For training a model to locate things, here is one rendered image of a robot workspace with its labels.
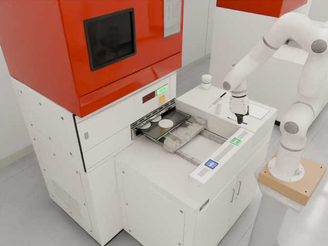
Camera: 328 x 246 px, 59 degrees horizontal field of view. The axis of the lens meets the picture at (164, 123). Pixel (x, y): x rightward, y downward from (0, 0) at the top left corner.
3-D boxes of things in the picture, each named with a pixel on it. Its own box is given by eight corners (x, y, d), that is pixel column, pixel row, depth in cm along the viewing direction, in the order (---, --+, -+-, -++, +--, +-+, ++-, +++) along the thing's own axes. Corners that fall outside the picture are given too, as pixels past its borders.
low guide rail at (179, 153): (146, 137, 196) (146, 133, 195) (148, 136, 198) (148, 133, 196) (208, 172, 169) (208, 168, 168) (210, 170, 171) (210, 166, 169)
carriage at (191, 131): (163, 148, 183) (163, 144, 181) (196, 123, 205) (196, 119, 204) (173, 153, 178) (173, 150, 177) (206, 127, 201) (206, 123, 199)
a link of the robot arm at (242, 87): (240, 93, 147) (250, 87, 153) (239, 68, 141) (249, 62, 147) (226, 91, 153) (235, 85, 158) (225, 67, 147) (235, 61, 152)
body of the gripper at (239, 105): (226, 93, 155) (228, 112, 160) (244, 96, 148) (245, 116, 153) (234, 89, 160) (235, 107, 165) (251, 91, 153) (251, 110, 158)
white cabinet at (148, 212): (123, 235, 228) (112, 157, 181) (195, 169, 288) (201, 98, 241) (189, 291, 193) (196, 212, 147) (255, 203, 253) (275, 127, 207)
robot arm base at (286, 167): (310, 169, 160) (319, 144, 149) (292, 188, 150) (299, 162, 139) (279, 153, 172) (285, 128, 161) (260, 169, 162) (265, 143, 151)
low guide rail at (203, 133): (171, 120, 213) (171, 117, 211) (173, 119, 214) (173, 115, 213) (231, 149, 186) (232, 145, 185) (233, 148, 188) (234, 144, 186)
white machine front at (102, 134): (84, 171, 170) (71, 114, 147) (173, 113, 220) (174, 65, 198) (87, 174, 168) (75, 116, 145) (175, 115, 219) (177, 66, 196)
